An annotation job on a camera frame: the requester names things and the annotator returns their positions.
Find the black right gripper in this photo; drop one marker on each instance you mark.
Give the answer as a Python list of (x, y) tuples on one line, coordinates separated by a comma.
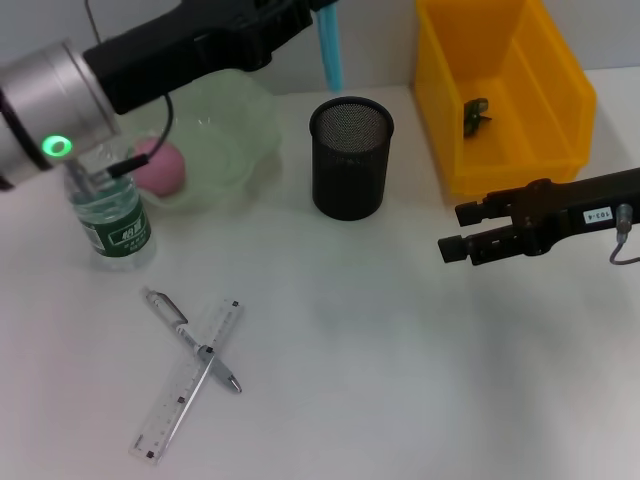
[(575, 210)]

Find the silver ballpoint pen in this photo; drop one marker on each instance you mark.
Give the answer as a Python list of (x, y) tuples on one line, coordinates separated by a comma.
[(167, 310)]

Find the clear water bottle green label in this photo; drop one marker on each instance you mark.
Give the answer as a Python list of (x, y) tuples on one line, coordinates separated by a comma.
[(117, 230)]

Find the yellow plastic bin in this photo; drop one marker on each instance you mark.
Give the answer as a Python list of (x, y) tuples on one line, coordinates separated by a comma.
[(525, 110)]

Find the black mesh pen holder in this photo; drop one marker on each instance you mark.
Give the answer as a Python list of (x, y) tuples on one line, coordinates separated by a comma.
[(350, 170)]

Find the green glass fruit plate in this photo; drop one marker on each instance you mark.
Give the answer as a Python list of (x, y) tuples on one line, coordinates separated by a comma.
[(225, 130)]

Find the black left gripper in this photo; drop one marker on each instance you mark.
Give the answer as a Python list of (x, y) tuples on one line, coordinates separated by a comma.
[(175, 50)]

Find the blue scissors with sheath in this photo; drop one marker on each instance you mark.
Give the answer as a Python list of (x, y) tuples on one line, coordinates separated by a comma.
[(331, 55)]

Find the pink peach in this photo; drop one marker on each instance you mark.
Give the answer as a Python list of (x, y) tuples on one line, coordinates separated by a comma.
[(167, 172)]

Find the green plastic wrapper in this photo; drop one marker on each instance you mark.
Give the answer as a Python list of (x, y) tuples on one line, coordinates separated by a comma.
[(475, 115)]

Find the transparent plastic ruler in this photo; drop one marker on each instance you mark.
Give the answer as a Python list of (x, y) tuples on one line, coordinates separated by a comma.
[(170, 410)]

